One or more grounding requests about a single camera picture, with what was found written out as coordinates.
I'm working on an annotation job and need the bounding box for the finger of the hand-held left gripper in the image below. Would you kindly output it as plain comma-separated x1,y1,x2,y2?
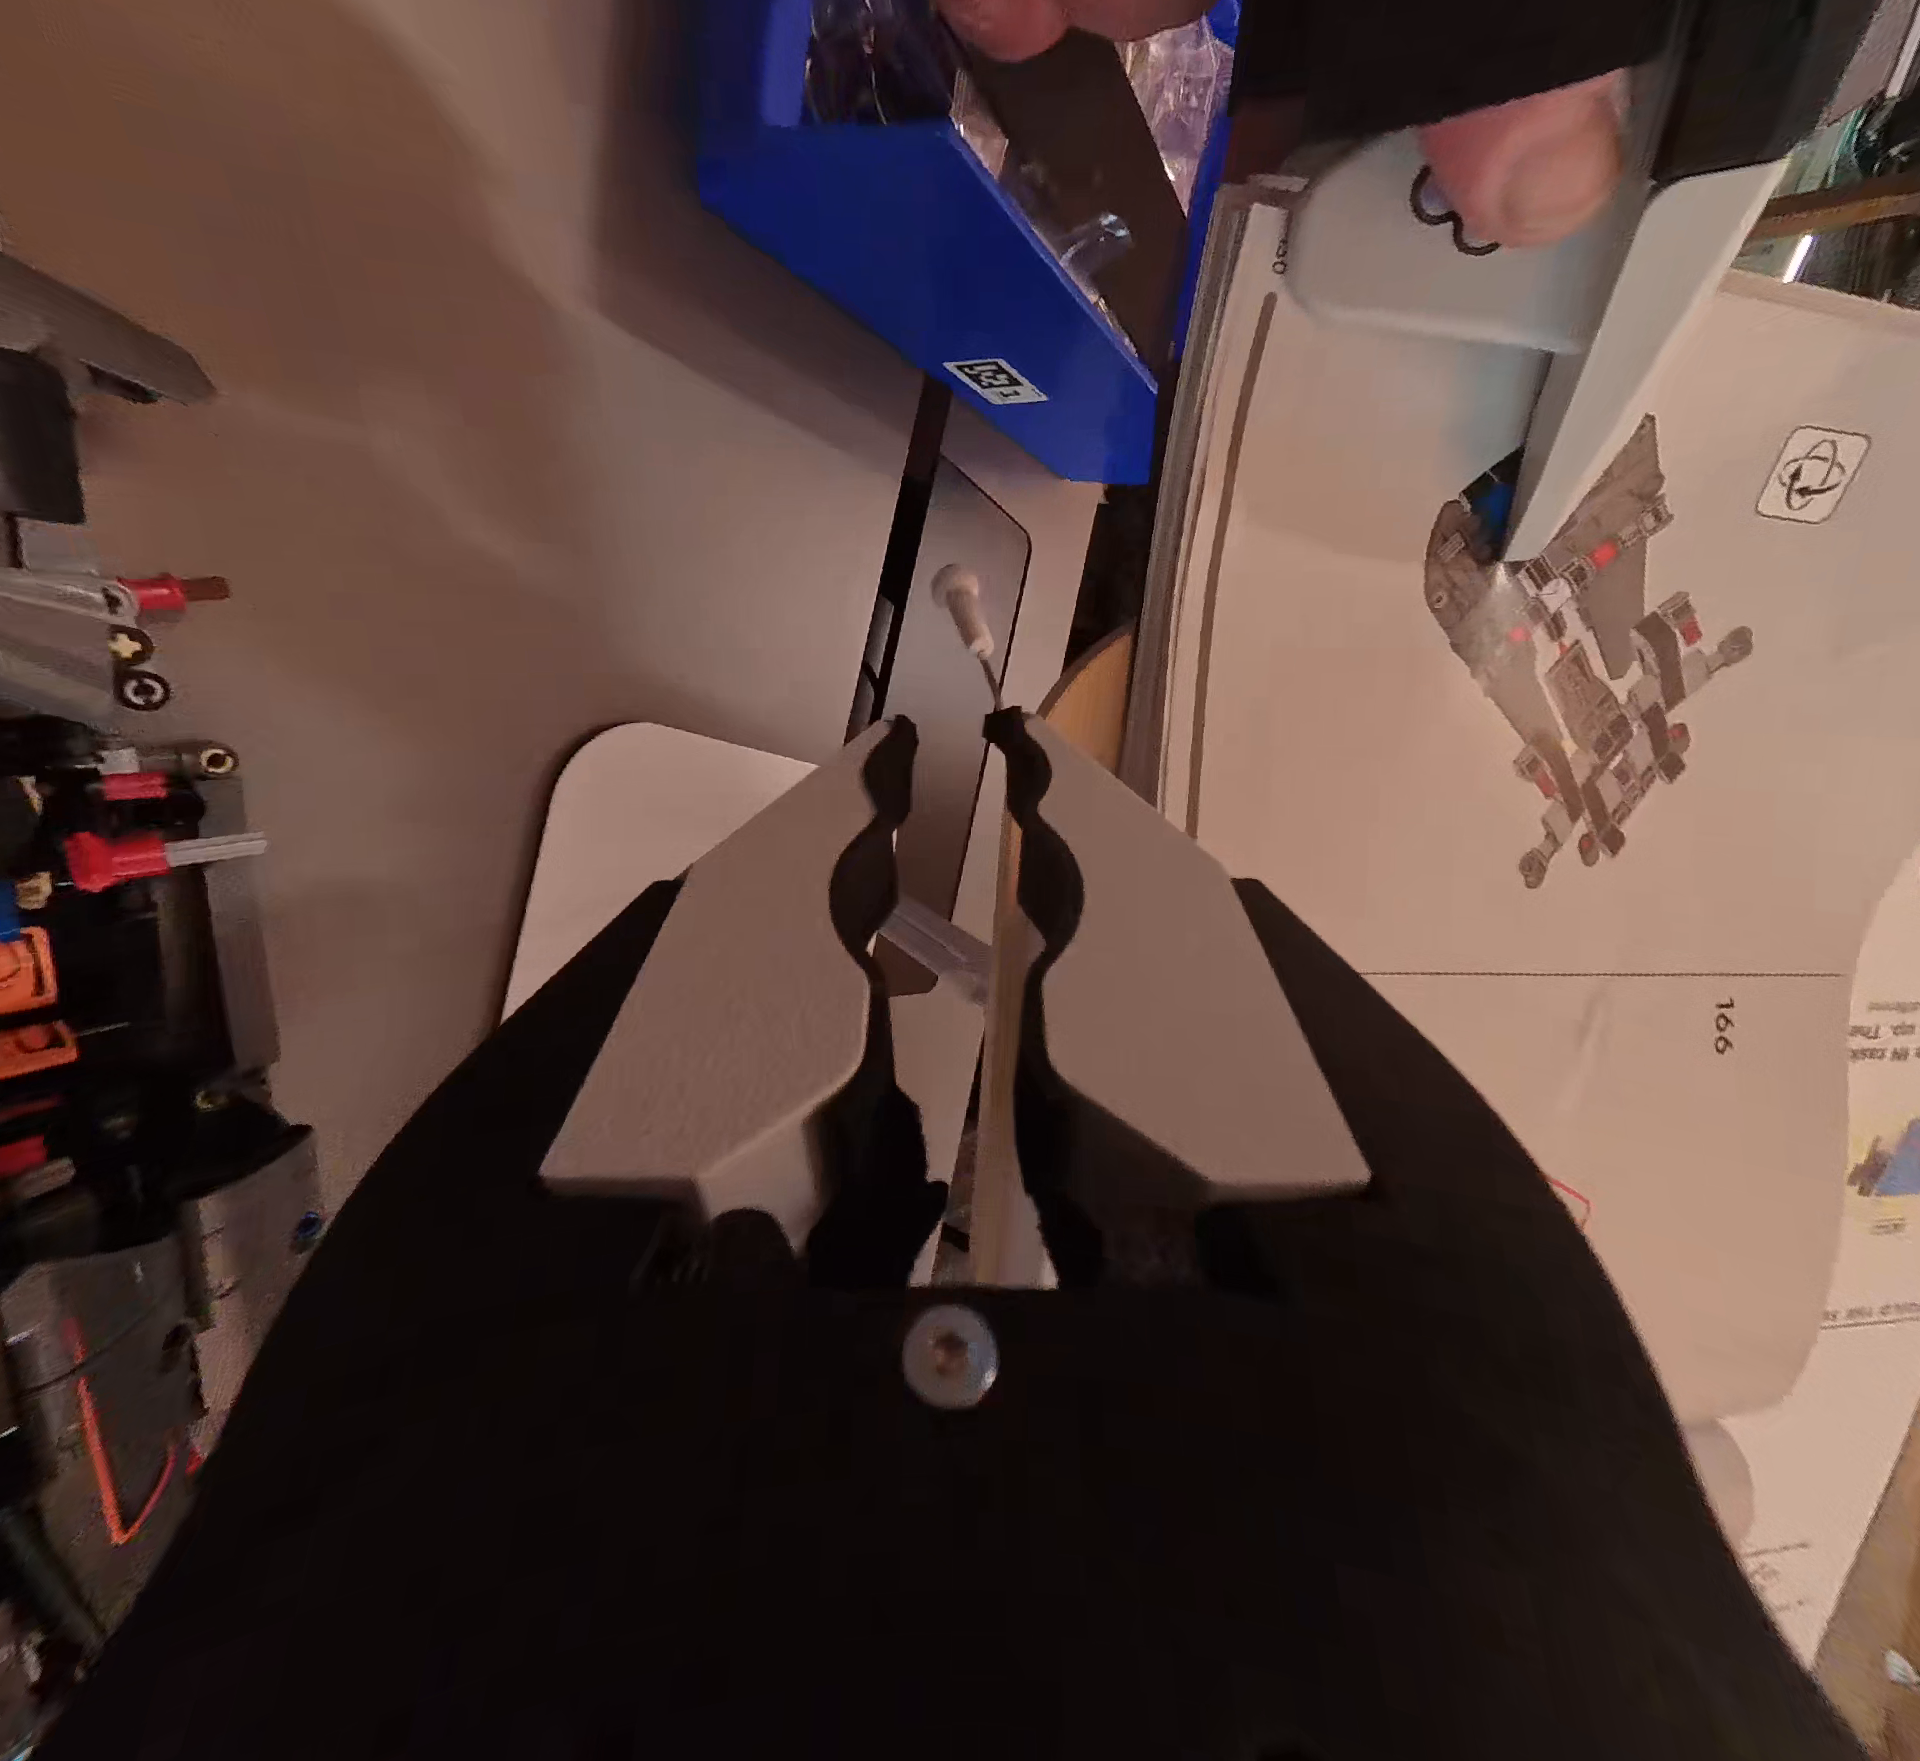
1505,159,1797,568

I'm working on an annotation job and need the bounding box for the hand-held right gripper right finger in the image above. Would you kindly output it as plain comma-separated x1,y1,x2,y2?
979,706,1374,1288

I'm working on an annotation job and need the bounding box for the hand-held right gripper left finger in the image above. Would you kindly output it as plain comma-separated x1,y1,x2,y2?
536,715,950,1275

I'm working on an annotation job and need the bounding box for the lego instruction booklet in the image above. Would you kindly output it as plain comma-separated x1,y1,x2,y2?
1125,178,1920,1659

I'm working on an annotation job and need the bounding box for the dark grey lego car model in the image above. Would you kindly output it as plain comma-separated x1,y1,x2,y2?
0,253,325,1761

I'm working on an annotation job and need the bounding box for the blue plastic parts bin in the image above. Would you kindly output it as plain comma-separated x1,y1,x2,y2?
693,0,1254,484

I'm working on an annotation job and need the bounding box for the white adjustable book stand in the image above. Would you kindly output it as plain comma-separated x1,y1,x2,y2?
502,565,1149,1292

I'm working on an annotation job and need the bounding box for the bundle of clear plastic bags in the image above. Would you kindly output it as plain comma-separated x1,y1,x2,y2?
803,0,1247,340

